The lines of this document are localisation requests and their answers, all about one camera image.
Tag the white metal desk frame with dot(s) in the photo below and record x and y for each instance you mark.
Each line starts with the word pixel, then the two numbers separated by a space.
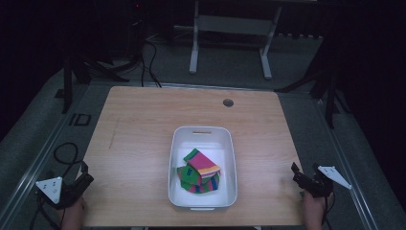
pixel 234 35

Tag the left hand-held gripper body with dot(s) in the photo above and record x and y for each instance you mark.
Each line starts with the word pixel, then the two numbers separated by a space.
pixel 59 191

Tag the pink striped sock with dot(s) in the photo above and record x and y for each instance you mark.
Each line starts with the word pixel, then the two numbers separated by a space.
pixel 202 164

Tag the green striped sock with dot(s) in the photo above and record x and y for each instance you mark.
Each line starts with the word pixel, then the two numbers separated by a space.
pixel 193 182

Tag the black metal stand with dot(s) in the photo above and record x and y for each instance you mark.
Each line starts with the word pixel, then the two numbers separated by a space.
pixel 83 76
pixel 322 92

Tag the person's left hand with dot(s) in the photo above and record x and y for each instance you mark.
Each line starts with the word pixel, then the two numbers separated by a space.
pixel 74 214

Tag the white plastic bin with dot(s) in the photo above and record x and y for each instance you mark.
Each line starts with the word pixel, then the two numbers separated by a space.
pixel 203 168

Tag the person's right hand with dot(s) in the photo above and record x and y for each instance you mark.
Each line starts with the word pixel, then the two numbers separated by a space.
pixel 314 211

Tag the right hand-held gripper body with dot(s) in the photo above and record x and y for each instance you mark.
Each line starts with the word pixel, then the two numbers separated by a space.
pixel 325 182

